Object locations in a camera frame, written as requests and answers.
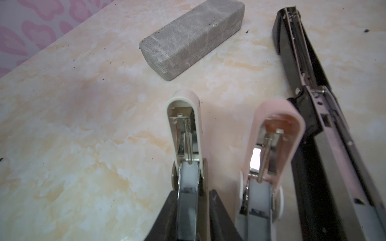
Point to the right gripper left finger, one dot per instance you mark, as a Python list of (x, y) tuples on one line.
[(165, 226)]

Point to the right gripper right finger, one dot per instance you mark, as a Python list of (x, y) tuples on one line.
[(221, 225)]

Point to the olive white stapler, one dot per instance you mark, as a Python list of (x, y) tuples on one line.
[(189, 177)]

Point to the pink white stapler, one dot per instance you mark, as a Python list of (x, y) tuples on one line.
[(275, 135)]

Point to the grey stone block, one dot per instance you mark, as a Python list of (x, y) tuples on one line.
[(178, 45)]

